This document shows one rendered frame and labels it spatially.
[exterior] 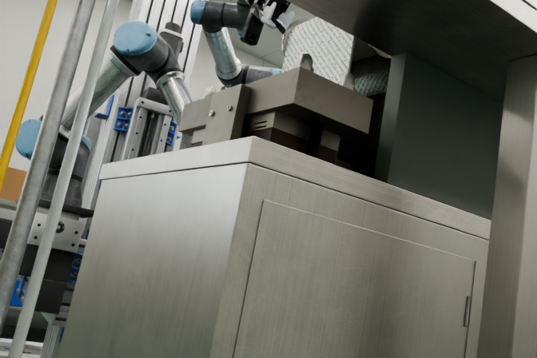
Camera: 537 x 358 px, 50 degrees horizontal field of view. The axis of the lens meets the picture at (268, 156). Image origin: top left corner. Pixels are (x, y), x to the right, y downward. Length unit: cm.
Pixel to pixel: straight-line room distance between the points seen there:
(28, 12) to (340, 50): 393
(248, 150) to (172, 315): 28
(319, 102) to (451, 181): 33
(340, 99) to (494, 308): 40
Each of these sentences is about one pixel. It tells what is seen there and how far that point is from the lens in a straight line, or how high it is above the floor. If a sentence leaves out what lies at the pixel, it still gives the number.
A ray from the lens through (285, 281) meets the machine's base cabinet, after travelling 84.
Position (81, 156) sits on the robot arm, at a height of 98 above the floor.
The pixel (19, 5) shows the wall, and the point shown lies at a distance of 491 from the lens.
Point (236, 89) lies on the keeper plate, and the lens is 99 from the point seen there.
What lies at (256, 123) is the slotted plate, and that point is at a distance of 96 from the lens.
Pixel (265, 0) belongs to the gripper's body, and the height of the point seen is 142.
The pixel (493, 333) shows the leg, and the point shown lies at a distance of 96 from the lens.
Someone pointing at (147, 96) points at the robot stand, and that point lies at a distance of 210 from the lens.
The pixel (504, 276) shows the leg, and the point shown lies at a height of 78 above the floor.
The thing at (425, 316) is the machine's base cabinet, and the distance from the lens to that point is 106.
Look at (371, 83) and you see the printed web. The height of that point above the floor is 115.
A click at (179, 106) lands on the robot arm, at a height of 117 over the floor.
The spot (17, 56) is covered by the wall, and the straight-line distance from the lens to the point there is 480.
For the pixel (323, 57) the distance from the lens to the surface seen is 121.
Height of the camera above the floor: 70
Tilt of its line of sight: 12 degrees up
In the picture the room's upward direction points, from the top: 11 degrees clockwise
